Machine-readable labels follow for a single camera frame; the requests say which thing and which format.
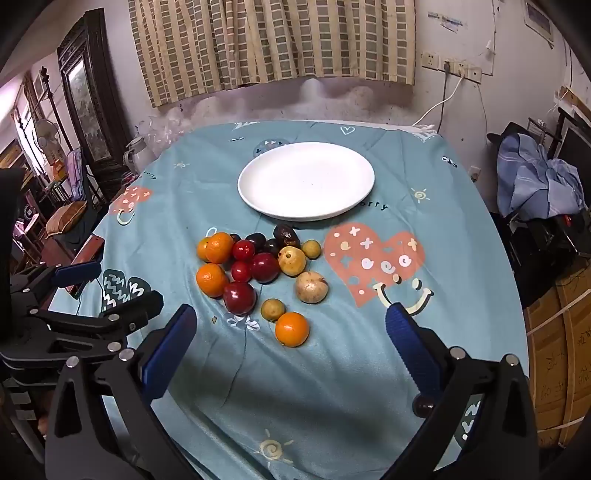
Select yellow guava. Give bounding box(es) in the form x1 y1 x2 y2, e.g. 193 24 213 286
277 246 307 277

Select standing fan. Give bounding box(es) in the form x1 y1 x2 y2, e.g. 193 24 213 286
34 119 63 160

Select phone with red case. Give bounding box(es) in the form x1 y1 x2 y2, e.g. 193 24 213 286
65 234 105 296

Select black hat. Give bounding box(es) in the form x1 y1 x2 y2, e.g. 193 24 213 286
487 121 532 144

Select white cable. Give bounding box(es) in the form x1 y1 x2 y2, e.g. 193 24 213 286
412 69 465 127

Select clear plastic bag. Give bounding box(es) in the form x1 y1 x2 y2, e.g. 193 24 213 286
139 113 195 148

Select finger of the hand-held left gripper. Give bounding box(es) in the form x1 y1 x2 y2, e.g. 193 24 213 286
10 261 103 306
31 290 165 350

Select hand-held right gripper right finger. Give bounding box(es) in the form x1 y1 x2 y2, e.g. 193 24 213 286
385 302 541 480

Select wall notice paper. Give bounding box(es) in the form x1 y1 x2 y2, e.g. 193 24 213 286
524 0 555 47

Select teal printed tablecloth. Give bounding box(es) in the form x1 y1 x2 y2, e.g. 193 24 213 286
48 119 529 480

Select dark wooden coat stand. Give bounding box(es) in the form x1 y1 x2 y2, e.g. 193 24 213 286
39 66 77 153

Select white plate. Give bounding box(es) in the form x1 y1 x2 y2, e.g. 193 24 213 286
237 141 376 222

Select dark brown wrinkled fruit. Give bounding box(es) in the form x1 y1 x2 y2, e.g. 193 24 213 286
272 223 301 248

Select checked curtain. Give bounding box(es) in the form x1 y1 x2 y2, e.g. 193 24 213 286
128 0 416 109

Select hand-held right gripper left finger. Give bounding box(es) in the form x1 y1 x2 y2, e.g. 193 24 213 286
44 304 198 480

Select brown cushion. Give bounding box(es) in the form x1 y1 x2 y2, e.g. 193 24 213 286
45 200 88 238

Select large red plum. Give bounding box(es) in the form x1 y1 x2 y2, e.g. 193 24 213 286
250 252 281 284
223 281 257 316

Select tan round fruit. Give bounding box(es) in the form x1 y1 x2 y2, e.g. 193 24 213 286
295 271 329 304

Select white kettle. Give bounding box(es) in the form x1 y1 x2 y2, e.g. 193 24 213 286
124 135 155 174

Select cardboard box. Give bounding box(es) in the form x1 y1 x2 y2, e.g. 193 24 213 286
524 258 591 448

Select dark wooden framed mirror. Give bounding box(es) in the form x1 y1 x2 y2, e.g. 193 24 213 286
57 8 132 199

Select white wall socket strip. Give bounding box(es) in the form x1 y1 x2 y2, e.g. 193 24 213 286
438 59 482 84

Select black monitor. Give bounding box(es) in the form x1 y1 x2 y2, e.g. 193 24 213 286
556 108 591 171

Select blue clothes pile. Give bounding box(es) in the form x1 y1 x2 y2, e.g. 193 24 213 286
498 133 587 220

